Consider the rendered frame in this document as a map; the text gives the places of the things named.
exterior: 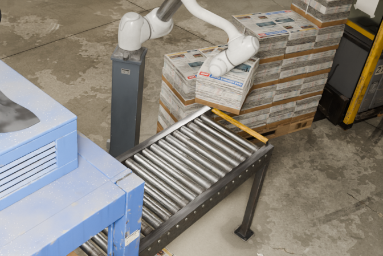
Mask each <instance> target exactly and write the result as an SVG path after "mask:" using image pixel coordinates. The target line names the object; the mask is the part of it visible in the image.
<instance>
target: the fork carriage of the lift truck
mask: <svg viewBox="0 0 383 256"><path fill-rule="evenodd" d="M321 95H322V96H321V99H320V100H319V103H318V106H317V109H316V110H317V111H319V110H320V111H321V112H322V113H323V114H325V118H327V119H328V120H329V121H330V122H331V123H332V124H334V125H335V126H336V125H339V124H340V121H341V118H342V116H343V113H344V111H345V108H346V106H347V103H348V100H349V99H348V98H347V97H346V96H344V95H343V94H342V93H341V92H339V91H338V90H337V89H335V88H334V87H332V86H331V85H330V84H328V83H327V82H326V84H325V86H324V89H323V93H322V94H321Z"/></svg>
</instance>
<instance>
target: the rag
mask: <svg viewBox="0 0 383 256"><path fill-rule="evenodd" d="M39 122H40V120H39V119H38V117H37V116H36V115H35V114H34V113H33V112H31V111H30V110H29V109H27V108H25V107H23V106H21V105H19V104H17V103H15V102H14V101H12V100H10V99H9V98H8V97H7V96H6V95H5V94H4V93H3V92H2V91H1V90H0V133H8V132H15V131H20V130H23V129H26V128H29V127H31V126H33V125H35V124H37V123H39Z"/></svg>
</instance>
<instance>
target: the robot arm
mask: <svg viewBox="0 0 383 256"><path fill-rule="evenodd" d="M182 4H184V5H185V7H186V8H187V9H188V10H189V12H190V13H191V14H193V15H194V16H195V17H197V18H199V19H201V20H203V21H205V22H207V23H209V24H211V25H214V26H216V27H219V28H220V29H222V30H224V31H225V32H226V33H227V35H228V37H229V41H228V43H227V44H228V48H225V49H224V50H222V51H220V52H219V53H218V54H217V55H216V56H215V57H213V58H212V60H211V61H210V64H209V71H210V73H211V74H212V75H213V76H214V77H220V76H223V75H224V74H225V73H228V72H229V71H230V70H231V69H232V68H234V67H235V66H237V65H239V64H242V63H244V62H245V61H247V60H249V59H250V58H252V57H253V56H254V55H255V54H256V53H257V52H258V50H259V41H258V40H257V38H256V37H254V36H251V35H249V36H245V34H241V33H240V32H239V31H238V29H237V28H236V27H235V26H234V25H233V24H232V23H231V22H229V21H228V20H226V19H224V18H222V17H220V16H218V15H216V14H214V13H212V12H210V11H208V10H206V9H204V8H203V7H201V6H200V5H199V4H198V3H197V1H196V0H164V2H163V3H162V5H161V6H160V7H157V8H155V9H153V10H152V11H151V12H150V13H149V14H147V15H146V16H144V17H142V16H141V15H140V14H138V13H134V12H129V13H126V14H124V15H123V17H122V18H121V21H120V23H119V30H118V48H117V50H116V52H115V53H114V54H113V56H114V57H116V58H123V61H127V60H128V59H132V60H136V61H140V60H141V56H142V53H143V52H144V51H145V47H143V46H141V45H142V43H144V42H145V41H147V40H150V39H156V38H160V37H162V36H165V35H167V34H169V33H170V32H171V30H172V29H173V26H174V22H173V18H172V16H173V15H174V14H175V13H176V11H177V10H178V9H179V8H180V7H181V5H182Z"/></svg>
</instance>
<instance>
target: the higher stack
mask: <svg viewBox="0 0 383 256"><path fill-rule="evenodd" d="M352 3H353V0H293V1H292V4H293V5H294V6H296V7H297V8H299V9H301V10H303V11H304V12H305V14H306V13H307V14H309V15H310V16H312V17H313V18H315V19H317V20H318V21H320V22H321V23H324V22H331V21H338V20H342V19H347V18H348V17H349V13H350V9H351V6H352ZM291 11H292V12H294V13H295V14H297V15H298V16H300V17H301V18H302V19H304V20H305V21H307V22H309V23H310V24H312V25H314V26H315V27H316V28H317V29H319V32H318V34H317V36H316V39H315V44H314V46H313V49H317V48H322V47H328V46H334V45H337V44H339V43H340V40H341V37H342V35H343V32H344V28H345V24H341V25H335V26H329V27H322V28H320V27H318V26H317V25H315V24H314V23H312V22H310V21H309V20H307V19H306V18H304V17H303V16H301V15H300V14H298V13H297V12H295V11H293V10H291ZM335 53H336V49H335V50H329V51H324V52H318V53H315V54H311V55H310V58H309V61H308V64H307V66H308V67H307V70H306V72H305V73H306V74H308V73H311V72H315V71H320V70H325V69H329V68H331V67H332V63H333V59H334V57H335ZM328 74H329V73H324V74H320V75H315V76H310V77H307V78H303V79H304V81H303V83H302V85H301V88H300V93H299V96H302V95H306V94H311V93H314V92H318V91H322V90H323V89H324V86H325V84H326V82H327V77H328ZM321 96H322V95H316V96H312V97H308V98H305V99H301V100H297V101H296V104H295V106H296V107H295V110H294V112H293V115H292V118H293V117H297V116H300V115H304V114H306V113H311V112H315V111H316V109H317V106H318V103H319V100H320V99H321ZM314 116H315V115H312V116H308V117H304V118H302V119H298V120H294V121H290V126H289V129H288V133H292V132H296V131H299V130H302V129H306V128H309V127H311V124H312V122H313V119H314ZM288 133H287V134H288Z"/></svg>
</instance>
